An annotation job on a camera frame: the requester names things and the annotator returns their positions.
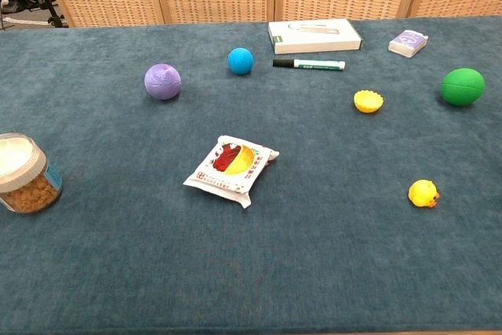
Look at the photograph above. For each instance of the clear jar white lid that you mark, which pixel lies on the clear jar white lid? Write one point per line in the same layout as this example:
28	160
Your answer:
25	178

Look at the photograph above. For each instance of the small blue ball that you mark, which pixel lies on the small blue ball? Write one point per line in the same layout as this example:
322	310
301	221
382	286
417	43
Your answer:
240	61

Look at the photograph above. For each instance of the green ball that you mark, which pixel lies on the green ball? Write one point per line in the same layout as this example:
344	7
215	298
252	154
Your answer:
463	87

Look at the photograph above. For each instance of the white flat product box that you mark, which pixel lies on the white flat product box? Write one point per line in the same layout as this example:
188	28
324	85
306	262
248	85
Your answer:
313	38

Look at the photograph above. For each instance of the purple textured ball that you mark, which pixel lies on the purple textured ball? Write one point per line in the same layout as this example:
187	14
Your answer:
162	81

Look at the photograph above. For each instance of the white marker black cap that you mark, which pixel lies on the white marker black cap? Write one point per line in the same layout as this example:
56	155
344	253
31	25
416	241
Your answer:
313	64

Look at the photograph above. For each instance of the yellow cupcake mould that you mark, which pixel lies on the yellow cupcake mould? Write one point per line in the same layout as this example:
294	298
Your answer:
368	103

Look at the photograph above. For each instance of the purple white card pack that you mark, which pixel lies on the purple white card pack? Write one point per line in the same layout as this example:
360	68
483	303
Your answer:
408	42

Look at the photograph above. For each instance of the white snack packet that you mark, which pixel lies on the white snack packet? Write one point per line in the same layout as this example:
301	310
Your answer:
231	170

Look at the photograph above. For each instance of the small yellow object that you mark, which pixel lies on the small yellow object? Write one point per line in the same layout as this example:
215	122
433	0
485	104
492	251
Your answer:
423	193

